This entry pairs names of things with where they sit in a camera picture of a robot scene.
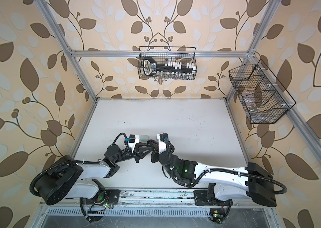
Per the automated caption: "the mint green charging case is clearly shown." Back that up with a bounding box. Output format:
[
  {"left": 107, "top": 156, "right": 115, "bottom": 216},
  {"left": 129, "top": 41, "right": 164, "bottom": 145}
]
[{"left": 140, "top": 135, "right": 149, "bottom": 143}]

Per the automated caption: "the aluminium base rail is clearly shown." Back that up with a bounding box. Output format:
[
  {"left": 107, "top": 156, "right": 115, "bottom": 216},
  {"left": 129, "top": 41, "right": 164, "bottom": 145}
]
[{"left": 36, "top": 189, "right": 269, "bottom": 218}]

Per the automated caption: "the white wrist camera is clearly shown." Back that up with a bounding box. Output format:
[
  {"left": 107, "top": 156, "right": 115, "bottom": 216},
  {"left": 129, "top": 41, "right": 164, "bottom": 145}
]
[
  {"left": 124, "top": 135, "right": 140, "bottom": 152},
  {"left": 157, "top": 133, "right": 168, "bottom": 154}
]

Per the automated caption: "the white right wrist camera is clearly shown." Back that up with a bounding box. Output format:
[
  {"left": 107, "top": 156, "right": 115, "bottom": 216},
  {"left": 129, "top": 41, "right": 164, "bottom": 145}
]
[{"left": 157, "top": 133, "right": 168, "bottom": 154}]

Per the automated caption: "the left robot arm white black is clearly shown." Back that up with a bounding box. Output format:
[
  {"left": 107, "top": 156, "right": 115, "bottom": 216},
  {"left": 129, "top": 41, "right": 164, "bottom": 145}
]
[{"left": 29, "top": 133, "right": 158, "bottom": 206}]

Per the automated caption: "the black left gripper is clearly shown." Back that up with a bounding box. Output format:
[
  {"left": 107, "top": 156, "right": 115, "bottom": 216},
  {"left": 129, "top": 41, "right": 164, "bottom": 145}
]
[{"left": 113, "top": 142, "right": 153, "bottom": 165}]

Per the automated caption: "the black socket holder tool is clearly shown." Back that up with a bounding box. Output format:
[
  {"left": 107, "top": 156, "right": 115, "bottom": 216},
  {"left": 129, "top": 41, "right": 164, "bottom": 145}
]
[{"left": 141, "top": 57, "right": 197, "bottom": 76}]

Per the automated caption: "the black wire basket right wall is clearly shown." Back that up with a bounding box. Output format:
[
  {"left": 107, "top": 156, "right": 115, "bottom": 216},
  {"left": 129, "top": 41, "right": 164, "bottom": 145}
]
[{"left": 228, "top": 60, "right": 296, "bottom": 124}]

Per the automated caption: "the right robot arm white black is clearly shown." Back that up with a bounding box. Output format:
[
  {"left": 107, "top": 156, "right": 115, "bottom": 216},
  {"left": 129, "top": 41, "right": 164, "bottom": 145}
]
[{"left": 147, "top": 138, "right": 287, "bottom": 208}]

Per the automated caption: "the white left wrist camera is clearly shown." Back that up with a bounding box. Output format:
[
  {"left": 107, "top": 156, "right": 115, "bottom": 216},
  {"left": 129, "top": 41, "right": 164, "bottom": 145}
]
[{"left": 124, "top": 135, "right": 140, "bottom": 152}]

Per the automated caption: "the black wire basket wall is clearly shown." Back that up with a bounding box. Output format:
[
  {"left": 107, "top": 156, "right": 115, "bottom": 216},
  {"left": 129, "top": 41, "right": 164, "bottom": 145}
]
[
  {"left": 228, "top": 60, "right": 296, "bottom": 124},
  {"left": 137, "top": 45, "right": 197, "bottom": 80}
]

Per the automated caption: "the black wire basket back wall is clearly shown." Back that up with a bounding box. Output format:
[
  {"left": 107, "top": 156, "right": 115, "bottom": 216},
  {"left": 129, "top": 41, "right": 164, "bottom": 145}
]
[{"left": 137, "top": 45, "right": 197, "bottom": 80}]

